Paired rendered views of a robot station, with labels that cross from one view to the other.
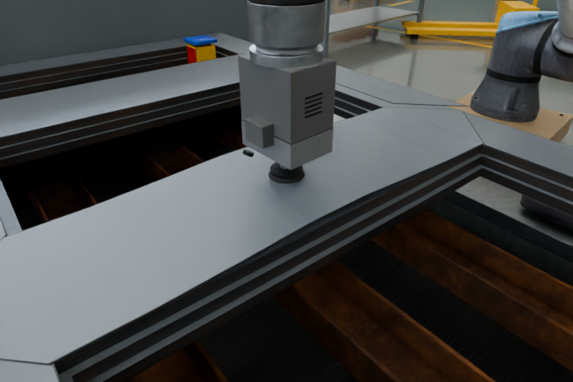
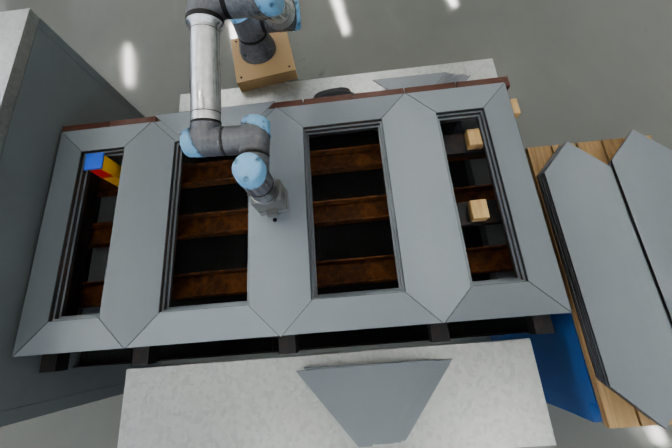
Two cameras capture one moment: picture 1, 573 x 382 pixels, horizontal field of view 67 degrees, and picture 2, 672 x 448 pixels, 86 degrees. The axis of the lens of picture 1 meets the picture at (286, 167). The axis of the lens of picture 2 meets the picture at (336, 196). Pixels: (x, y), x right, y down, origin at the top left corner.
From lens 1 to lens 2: 78 cm
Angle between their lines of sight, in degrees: 47
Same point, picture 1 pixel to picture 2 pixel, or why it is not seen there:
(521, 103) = (268, 48)
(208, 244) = (295, 249)
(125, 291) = (298, 277)
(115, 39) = (32, 207)
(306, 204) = (297, 212)
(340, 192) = (299, 198)
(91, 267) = (282, 283)
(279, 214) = (296, 223)
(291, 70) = (278, 198)
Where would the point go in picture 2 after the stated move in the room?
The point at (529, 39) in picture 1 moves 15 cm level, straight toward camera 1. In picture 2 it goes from (254, 23) to (270, 51)
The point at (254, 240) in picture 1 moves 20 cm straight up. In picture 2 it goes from (302, 236) to (288, 216)
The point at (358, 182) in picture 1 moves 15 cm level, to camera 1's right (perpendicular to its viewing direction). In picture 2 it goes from (297, 189) to (324, 152)
